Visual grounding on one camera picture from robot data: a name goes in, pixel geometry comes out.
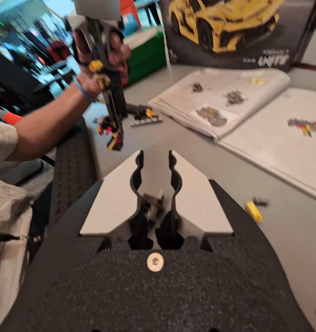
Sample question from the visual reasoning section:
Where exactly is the orange tote bag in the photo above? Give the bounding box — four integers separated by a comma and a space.
120, 0, 142, 26

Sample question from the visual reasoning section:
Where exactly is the person's left forearm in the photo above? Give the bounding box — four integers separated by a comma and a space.
6, 82, 96, 162

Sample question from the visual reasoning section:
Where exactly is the grey gear housing piece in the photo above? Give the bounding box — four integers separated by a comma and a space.
141, 189, 166, 222

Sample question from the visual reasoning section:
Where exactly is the white paper sheet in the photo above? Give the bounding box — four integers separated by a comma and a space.
124, 26, 159, 49

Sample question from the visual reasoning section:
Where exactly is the black chair armrest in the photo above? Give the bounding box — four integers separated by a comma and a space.
0, 159, 44, 186

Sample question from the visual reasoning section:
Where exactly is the black office chair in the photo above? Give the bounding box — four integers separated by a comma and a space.
0, 48, 55, 109

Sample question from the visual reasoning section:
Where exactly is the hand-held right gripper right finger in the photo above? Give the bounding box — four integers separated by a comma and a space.
168, 150, 234, 238

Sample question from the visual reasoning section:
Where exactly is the orange padded bar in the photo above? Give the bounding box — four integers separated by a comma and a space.
0, 106, 24, 125

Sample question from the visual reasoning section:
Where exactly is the blue wristband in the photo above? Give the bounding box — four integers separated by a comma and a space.
72, 75, 97, 103

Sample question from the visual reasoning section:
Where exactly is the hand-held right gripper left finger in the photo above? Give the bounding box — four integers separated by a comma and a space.
79, 149, 145, 238

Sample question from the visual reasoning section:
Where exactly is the yellow toy liftarm piece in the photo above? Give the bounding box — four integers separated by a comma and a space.
246, 200, 264, 223

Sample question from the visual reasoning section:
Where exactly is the toy car set box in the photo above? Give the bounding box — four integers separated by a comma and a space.
160, 0, 316, 72

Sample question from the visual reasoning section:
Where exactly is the person's left hand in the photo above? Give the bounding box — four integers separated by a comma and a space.
73, 25, 132, 94

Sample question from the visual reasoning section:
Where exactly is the brick-built car chassis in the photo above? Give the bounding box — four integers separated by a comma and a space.
88, 47, 128, 152

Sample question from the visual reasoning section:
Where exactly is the green plastic bin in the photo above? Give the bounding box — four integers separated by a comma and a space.
125, 29, 168, 88

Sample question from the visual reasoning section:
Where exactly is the black perforated pad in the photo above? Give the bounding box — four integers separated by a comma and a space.
48, 118, 97, 227

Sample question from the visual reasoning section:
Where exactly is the building instruction booklet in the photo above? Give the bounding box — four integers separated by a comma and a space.
148, 68, 316, 203

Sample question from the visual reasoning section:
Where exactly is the brick-built engine block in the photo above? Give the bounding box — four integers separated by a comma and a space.
125, 103, 164, 127

